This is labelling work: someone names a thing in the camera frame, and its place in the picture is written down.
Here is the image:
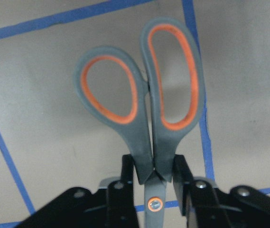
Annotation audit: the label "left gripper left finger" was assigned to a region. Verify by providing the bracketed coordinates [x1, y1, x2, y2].
[106, 154, 139, 228]

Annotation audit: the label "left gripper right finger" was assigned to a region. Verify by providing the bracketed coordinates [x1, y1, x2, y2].
[172, 155, 232, 228]

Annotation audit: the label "grey orange scissors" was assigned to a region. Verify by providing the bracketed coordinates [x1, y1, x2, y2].
[73, 17, 205, 228]

